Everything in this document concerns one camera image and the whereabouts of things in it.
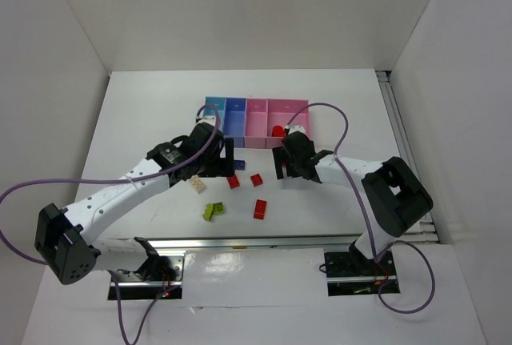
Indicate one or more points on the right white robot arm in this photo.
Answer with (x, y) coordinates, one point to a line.
(390, 194)

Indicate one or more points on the small red lego brick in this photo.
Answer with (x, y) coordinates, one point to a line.
(256, 180)

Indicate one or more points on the red long lego brick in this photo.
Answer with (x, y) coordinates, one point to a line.
(260, 209)

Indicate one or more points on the green square lego brick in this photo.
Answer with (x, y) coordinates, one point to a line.
(218, 208)

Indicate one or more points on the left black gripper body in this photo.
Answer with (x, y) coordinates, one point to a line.
(228, 157)

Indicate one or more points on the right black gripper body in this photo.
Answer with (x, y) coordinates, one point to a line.
(280, 162)

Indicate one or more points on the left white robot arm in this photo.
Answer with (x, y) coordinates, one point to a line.
(69, 238)

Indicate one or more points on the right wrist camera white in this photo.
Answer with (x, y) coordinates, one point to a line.
(290, 129)

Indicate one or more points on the small pink bin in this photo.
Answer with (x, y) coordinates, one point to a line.
(256, 123)

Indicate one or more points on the aluminium rail front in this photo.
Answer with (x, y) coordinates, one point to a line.
(253, 243)

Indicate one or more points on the large pink bin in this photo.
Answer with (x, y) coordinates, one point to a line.
(279, 113)

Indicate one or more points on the light blue bin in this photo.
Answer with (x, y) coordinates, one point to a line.
(216, 105)

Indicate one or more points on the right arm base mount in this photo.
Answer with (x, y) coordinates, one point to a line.
(344, 277)

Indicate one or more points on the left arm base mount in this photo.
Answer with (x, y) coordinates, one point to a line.
(151, 274)

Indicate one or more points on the beige lego brick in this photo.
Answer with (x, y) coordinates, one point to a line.
(198, 185)

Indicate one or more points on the dark blue lego brick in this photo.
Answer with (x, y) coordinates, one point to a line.
(239, 165)

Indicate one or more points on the red rounded lego piece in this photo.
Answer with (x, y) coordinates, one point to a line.
(278, 132)

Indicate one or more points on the lime green lego piece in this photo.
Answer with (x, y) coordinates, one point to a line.
(208, 213)

